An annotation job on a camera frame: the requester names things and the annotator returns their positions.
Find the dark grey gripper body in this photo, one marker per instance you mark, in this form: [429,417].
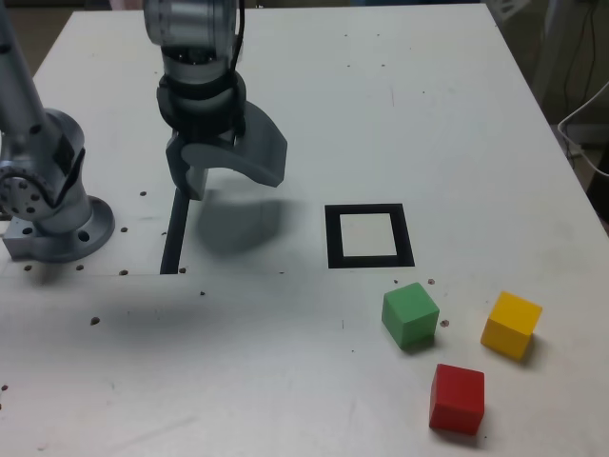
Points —
[207,134]

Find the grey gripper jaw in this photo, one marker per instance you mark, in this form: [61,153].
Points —
[181,173]
[261,152]

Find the green cube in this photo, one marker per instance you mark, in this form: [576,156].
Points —
[409,314]

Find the yellow cube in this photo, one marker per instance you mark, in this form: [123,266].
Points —
[511,326]

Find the red cube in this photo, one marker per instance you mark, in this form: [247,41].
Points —
[457,400]

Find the black tape square outline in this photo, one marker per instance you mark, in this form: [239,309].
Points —
[333,238]

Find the black tape strip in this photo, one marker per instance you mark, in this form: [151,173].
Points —
[172,238]

